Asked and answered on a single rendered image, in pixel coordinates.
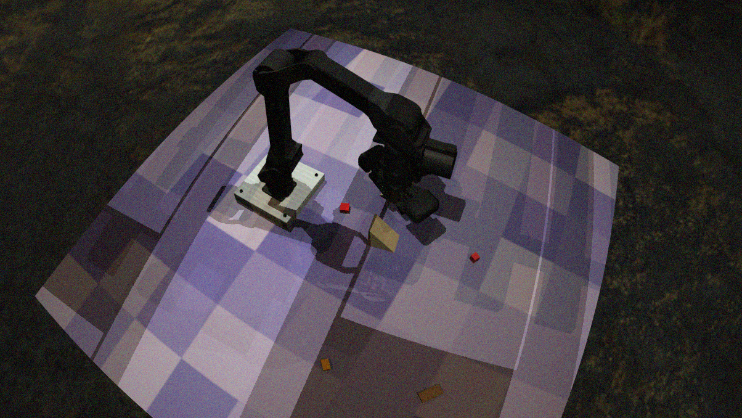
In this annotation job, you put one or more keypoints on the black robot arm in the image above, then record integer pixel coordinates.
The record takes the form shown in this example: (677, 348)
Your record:
(400, 124)

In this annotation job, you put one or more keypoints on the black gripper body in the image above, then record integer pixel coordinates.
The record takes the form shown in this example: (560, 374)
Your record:
(419, 203)

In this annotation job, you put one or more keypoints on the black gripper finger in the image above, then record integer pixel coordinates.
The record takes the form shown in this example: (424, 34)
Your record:
(400, 206)
(385, 190)

